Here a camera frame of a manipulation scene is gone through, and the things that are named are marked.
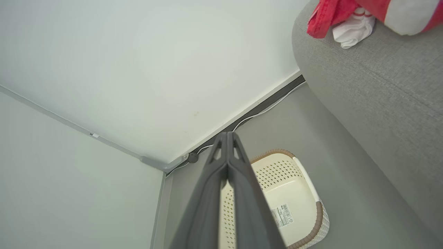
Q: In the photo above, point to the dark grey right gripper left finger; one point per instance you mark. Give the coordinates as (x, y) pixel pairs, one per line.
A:
(200, 214)

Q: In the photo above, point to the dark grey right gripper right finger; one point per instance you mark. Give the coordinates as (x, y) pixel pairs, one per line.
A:
(252, 221)

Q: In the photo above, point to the red cloth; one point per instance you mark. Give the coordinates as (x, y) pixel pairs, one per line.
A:
(408, 17)

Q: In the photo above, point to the grey fabric sofa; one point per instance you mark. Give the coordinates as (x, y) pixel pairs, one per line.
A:
(380, 103)

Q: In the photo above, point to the white cloth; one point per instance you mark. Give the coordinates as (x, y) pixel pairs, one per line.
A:
(351, 31)

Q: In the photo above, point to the white barcode sticker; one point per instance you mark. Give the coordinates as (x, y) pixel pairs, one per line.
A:
(282, 215)

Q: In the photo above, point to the cream perforated laundry basket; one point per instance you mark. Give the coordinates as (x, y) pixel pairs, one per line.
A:
(287, 186)

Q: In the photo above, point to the black caster wheel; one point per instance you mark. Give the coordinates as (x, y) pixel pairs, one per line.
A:
(193, 158)

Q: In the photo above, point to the pale partition bottom rail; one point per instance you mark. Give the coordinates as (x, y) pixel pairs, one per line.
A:
(160, 214)
(256, 103)

